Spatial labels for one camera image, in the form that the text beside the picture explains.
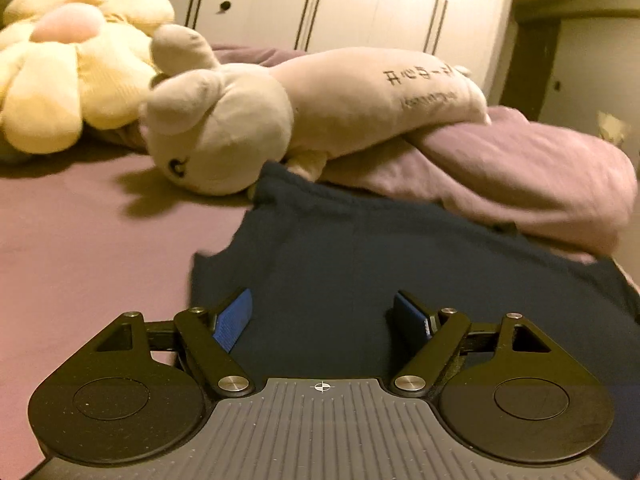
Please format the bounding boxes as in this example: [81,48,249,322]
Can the dark navy t-shirt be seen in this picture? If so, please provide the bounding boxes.
[189,160,640,441]

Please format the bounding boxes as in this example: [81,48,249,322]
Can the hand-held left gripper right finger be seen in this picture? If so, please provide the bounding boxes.
[392,290,548,397]

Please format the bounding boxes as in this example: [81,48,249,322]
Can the beige rabbit plush toy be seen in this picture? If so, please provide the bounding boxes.
[138,24,494,197]

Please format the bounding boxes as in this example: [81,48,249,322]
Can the cream flower plush cushion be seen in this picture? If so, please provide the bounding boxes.
[0,0,177,155]

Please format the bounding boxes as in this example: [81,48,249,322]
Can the white wardrobe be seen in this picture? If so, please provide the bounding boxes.
[150,0,519,107]

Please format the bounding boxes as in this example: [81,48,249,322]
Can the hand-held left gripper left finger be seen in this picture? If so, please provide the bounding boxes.
[95,289,254,399]

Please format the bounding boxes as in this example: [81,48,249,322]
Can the pale flower bouquet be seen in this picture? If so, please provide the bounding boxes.
[597,110,632,149]

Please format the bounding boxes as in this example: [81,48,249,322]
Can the pink duvet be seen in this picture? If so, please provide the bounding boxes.
[210,42,639,267]

